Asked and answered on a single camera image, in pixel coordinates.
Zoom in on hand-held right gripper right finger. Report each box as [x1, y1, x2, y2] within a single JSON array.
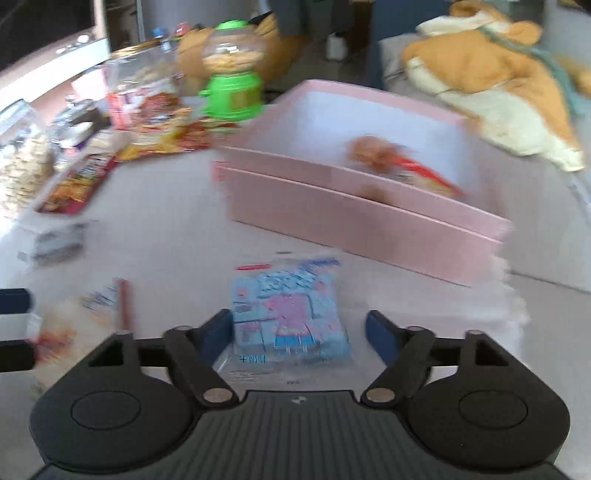
[[360, 310, 509, 409]]

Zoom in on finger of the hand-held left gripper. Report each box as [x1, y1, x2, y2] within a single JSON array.
[[0, 288, 34, 315], [0, 344, 36, 372]]

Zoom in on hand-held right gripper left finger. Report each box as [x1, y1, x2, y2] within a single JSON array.
[[88, 308, 238, 409]]

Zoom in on white snack packet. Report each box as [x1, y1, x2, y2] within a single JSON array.
[[30, 278, 136, 400]]

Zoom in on blue cartoon snack packet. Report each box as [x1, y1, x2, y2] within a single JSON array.
[[217, 256, 354, 384]]

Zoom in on pink cardboard box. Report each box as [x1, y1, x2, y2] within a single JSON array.
[[215, 79, 515, 287]]

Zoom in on dark small packet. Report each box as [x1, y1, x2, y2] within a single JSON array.
[[28, 223, 89, 267]]

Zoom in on white paper table cover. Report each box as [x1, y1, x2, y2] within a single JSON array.
[[0, 85, 529, 402]]

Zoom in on red snack packet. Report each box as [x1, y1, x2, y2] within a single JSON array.
[[34, 152, 118, 216]]

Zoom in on large glass peanut jar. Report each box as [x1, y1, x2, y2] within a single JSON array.
[[0, 99, 55, 219]]

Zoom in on orange and red snack packets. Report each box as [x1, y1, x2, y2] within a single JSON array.
[[117, 108, 234, 161]]

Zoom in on grey cloth cover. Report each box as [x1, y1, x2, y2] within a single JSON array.
[[379, 32, 591, 298]]

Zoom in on plastic jar with red label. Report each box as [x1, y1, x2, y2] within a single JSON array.
[[104, 46, 185, 145]]

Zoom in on green gumball dispenser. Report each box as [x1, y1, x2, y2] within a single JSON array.
[[199, 21, 269, 123]]

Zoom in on beige shelf unit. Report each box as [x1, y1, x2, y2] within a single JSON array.
[[0, 0, 112, 104]]

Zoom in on orange and cream blanket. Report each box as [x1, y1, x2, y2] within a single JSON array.
[[401, 0, 586, 172]]

